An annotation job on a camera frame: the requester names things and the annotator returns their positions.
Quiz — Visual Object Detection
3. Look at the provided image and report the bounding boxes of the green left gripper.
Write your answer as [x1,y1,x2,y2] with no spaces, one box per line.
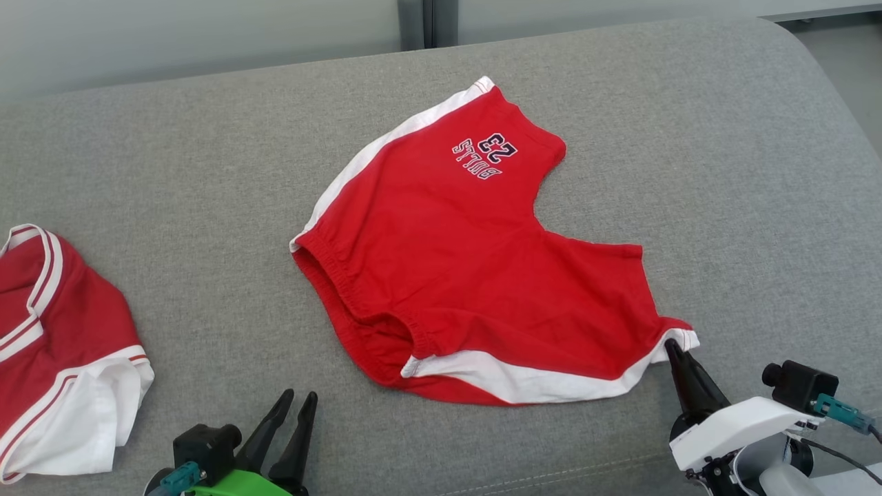
[186,389,319,496]

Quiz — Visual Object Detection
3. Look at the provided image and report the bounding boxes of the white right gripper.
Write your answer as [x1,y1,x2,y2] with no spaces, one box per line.
[664,339,825,476]

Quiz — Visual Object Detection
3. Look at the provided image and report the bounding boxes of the red Bulls 23 jersey shirt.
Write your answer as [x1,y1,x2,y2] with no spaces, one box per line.
[0,224,156,485]

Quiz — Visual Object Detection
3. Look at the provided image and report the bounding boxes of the red shorts white side stripes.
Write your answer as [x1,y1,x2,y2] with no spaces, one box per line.
[289,76,700,406]

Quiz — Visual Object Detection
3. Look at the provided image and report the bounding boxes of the teal left camera connector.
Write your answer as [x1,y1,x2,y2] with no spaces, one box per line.
[158,462,202,496]

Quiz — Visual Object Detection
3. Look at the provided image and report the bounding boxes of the teal camera connector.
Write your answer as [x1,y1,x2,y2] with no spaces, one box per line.
[813,394,874,435]
[158,462,202,496]

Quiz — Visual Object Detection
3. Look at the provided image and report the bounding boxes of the teal right camera connector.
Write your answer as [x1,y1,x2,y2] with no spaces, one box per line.
[813,394,874,435]

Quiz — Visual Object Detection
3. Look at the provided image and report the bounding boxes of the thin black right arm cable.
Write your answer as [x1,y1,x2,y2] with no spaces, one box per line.
[799,424,882,469]

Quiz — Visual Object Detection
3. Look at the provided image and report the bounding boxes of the grey metal partition post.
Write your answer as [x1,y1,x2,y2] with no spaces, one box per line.
[398,0,460,50]

